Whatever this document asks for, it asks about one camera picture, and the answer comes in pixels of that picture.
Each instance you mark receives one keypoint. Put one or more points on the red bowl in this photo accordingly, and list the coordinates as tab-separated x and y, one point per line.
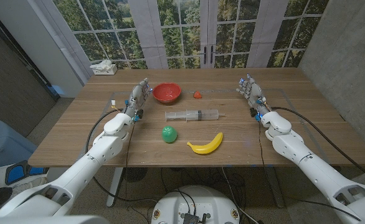
167	91

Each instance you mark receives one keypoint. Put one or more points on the white table leg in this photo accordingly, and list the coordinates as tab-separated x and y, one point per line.
114	186

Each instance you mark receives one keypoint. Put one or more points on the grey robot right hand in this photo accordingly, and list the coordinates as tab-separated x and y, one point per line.
253	93

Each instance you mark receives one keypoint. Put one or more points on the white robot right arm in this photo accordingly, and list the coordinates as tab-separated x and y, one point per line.
313	168

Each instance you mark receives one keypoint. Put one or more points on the green toy apple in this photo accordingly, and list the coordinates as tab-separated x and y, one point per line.
169	134

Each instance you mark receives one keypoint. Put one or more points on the crumpled white tissue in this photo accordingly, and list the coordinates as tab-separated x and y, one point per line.
101	64

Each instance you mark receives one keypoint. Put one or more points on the blue grey storage bin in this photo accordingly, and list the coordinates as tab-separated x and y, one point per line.
2	143

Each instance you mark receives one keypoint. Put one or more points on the white power strip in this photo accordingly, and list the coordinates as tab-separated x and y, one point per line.
106	71

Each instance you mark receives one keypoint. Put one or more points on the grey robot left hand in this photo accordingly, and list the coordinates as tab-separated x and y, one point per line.
135	98

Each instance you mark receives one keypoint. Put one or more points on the white base with blue pads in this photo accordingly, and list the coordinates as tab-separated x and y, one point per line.
16	174

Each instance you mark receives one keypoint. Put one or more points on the red toy strawberry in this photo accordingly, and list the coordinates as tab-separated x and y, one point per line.
197	95

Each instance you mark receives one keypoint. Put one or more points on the grey white sneaker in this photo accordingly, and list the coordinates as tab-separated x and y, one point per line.
30	186

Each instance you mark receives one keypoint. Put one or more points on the printed window forest backdrop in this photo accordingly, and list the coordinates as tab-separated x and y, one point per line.
182	31

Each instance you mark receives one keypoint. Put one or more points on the black round fan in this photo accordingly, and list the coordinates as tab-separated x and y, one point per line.
134	174

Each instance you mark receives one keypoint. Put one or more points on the yellow toy banana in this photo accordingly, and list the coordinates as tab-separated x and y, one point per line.
205	148

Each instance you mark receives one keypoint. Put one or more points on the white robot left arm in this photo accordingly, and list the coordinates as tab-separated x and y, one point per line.
86	168

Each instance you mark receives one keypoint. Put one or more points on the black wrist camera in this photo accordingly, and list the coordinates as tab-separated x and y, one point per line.
253	112
139	114

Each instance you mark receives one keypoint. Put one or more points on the grey table leg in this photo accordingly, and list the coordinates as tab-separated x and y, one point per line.
276	193

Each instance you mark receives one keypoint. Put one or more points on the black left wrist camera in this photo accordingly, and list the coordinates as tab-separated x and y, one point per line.
139	114

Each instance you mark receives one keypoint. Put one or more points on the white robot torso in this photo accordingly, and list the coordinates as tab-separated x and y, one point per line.
195	202

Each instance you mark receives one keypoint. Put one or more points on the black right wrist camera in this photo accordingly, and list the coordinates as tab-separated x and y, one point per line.
253	112

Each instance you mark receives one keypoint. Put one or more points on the large clear plastic syringe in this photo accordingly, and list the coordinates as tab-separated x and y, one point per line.
188	115

